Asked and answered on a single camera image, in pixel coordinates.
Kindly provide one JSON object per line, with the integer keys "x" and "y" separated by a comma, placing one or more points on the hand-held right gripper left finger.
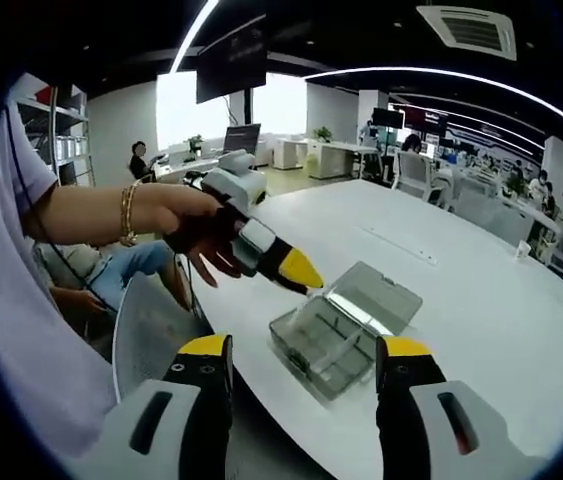
{"x": 161, "y": 430}

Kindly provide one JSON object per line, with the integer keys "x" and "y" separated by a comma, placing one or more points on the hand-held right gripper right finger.
{"x": 421, "y": 435}

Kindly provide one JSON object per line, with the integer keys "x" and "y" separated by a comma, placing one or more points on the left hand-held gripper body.
{"x": 236, "y": 182}

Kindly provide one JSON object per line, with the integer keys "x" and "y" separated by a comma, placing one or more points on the clear plastic guide fixture box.
{"x": 376, "y": 295}

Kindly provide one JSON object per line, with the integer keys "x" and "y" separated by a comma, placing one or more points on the person's left hand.
{"x": 196, "y": 220}

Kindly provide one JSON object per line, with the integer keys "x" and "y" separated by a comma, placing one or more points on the black desk monitor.
{"x": 241, "y": 139}

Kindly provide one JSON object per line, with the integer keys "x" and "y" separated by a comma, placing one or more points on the green potted plant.
{"x": 323, "y": 134}
{"x": 195, "y": 144}

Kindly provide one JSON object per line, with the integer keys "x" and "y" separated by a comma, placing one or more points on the white low cabinet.
{"x": 291, "y": 152}

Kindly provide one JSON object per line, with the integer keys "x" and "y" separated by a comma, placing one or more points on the black ceiling screen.
{"x": 231, "y": 65}

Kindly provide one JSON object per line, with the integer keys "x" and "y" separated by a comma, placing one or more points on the straight ceiling light strip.
{"x": 191, "y": 40}

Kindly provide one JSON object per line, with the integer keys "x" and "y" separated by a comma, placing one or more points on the metal storage shelf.
{"x": 68, "y": 145}

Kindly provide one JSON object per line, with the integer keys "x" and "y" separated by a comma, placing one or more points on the person in lavender shirt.
{"x": 21, "y": 325}

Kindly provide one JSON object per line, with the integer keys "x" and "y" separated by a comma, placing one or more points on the curved ceiling light strip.
{"x": 371, "y": 70}

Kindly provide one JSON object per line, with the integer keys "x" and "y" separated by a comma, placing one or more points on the white paper cup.
{"x": 524, "y": 251}

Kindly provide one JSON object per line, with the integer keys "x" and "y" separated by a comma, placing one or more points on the ceiling air vent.
{"x": 471, "y": 32}

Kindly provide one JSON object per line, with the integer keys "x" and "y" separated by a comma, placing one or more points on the dark red wall screen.
{"x": 426, "y": 120}

